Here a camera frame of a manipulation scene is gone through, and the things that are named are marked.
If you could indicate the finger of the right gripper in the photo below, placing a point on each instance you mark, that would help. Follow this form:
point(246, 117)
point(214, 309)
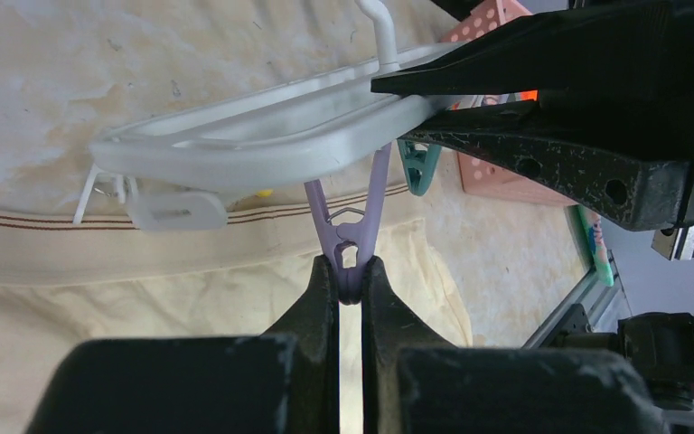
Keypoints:
point(586, 164)
point(629, 49)

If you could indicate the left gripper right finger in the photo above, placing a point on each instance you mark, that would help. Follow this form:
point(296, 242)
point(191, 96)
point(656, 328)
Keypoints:
point(415, 381)

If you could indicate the white clip hanger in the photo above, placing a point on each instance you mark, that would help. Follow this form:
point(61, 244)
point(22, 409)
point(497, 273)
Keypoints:
point(290, 134)

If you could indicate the cream boxer underwear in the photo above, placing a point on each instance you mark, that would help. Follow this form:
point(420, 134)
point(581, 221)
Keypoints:
point(62, 284)

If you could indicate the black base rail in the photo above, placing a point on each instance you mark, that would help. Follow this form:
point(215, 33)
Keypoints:
point(660, 346)

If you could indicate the purple clothespin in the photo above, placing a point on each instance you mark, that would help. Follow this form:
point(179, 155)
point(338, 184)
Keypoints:
point(348, 237)

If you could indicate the white clothespin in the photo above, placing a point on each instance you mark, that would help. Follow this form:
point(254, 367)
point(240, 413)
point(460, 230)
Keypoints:
point(179, 211)

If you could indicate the teal clothespin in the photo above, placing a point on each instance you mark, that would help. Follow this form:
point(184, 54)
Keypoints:
point(419, 162)

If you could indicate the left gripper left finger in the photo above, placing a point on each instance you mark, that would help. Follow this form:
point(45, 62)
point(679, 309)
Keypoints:
point(284, 380)

